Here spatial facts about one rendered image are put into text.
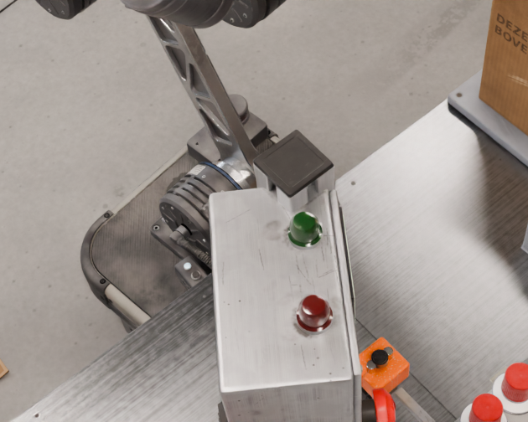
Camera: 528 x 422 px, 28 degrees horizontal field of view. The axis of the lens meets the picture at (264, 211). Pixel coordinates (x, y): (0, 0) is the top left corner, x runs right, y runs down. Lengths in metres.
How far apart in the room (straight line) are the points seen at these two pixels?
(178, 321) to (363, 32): 1.56
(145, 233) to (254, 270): 1.52
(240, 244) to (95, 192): 1.89
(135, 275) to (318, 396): 1.51
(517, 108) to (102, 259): 1.03
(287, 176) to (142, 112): 2.02
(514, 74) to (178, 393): 0.66
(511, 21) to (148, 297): 1.04
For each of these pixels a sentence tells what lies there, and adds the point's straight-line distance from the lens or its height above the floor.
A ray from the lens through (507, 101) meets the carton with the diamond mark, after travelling 1.62.
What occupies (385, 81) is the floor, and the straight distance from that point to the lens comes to 2.79.
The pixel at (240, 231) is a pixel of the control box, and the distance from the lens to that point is 0.80.
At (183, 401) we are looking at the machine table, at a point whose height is 0.83.
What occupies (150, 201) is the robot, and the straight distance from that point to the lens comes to 2.33.
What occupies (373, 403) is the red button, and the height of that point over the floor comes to 1.34.
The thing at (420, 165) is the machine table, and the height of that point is 0.83.
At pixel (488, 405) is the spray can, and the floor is 1.08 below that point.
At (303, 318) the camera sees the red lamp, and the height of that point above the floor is 1.49.
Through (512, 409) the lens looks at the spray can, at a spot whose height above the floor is 1.04.
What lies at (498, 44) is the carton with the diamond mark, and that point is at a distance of 1.56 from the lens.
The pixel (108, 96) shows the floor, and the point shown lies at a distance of 2.85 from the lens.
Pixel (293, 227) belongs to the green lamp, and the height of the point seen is 1.49.
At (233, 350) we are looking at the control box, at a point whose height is 1.48.
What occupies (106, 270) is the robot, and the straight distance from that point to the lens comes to 2.26.
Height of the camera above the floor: 2.15
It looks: 57 degrees down
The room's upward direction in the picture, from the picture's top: 8 degrees counter-clockwise
